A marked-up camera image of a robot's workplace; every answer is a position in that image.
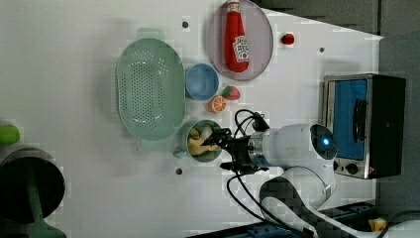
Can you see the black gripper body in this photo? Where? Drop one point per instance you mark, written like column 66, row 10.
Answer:
column 241, row 162

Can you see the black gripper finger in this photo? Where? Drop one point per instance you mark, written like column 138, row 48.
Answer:
column 219, row 137

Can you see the peeled yellow toy banana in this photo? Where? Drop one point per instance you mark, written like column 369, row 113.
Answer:
column 196, row 138

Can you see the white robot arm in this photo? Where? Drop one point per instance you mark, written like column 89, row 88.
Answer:
column 306, row 154

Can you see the green mug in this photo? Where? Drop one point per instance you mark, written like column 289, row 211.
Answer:
column 181, row 150

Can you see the orange slice toy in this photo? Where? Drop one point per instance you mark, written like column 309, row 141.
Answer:
column 217, row 104

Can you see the red toy strawberry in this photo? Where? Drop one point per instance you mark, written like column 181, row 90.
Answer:
column 231, row 93

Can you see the blue cup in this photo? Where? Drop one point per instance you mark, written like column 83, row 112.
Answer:
column 201, row 82

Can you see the red ketchup bottle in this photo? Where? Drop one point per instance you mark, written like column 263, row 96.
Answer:
column 236, row 49

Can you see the green plastic colander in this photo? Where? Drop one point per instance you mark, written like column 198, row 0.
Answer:
column 150, row 86

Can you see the round grey plate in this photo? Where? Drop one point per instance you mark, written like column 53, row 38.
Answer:
column 259, row 35

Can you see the small red toy fruit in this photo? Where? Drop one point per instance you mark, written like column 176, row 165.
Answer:
column 288, row 39

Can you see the silver toaster oven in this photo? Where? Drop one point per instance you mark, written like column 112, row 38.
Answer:
column 365, row 113

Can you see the dark round container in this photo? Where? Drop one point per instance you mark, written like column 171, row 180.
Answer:
column 22, row 168

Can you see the green toy object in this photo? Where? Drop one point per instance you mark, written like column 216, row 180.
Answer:
column 9, row 135

